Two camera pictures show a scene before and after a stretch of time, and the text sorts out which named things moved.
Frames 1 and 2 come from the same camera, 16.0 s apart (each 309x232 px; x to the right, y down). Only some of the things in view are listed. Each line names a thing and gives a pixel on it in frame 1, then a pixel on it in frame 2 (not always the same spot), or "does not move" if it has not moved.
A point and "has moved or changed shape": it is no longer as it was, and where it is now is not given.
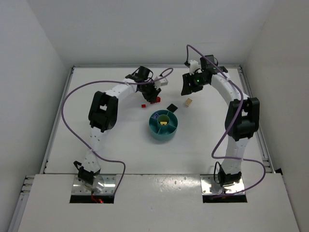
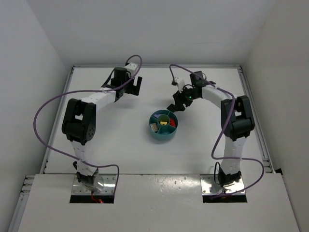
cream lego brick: (188, 101) has moved or changed shape
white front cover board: (159, 203) does not move
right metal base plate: (209, 187) does not move
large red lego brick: (158, 100) to (172, 122)
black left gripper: (149, 94) to (132, 87)
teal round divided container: (163, 124) does not move
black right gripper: (187, 85) to (180, 99)
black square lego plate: (172, 108) does not move
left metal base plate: (109, 188) does not move
